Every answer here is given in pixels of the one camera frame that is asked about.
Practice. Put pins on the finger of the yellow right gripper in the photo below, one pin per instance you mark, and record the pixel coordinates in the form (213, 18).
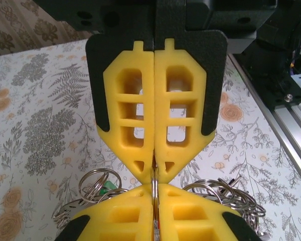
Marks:
(203, 82)
(113, 82)

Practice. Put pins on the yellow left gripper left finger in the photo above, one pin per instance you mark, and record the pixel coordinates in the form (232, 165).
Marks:
(130, 200)

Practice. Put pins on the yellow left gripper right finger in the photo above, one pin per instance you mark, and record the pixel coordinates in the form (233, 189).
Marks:
(190, 200)

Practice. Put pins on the keyring bunch with coloured tags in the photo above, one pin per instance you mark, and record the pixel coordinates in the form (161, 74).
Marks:
(240, 200)

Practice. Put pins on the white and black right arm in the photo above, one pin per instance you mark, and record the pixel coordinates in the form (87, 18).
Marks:
(273, 45)

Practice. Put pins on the floral patterned tablecloth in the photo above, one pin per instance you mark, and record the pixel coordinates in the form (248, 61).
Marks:
(40, 125)

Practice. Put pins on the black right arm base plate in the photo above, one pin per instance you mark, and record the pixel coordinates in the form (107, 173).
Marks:
(281, 98)

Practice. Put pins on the aluminium mounting rail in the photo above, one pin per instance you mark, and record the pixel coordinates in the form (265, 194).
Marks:
(291, 120)

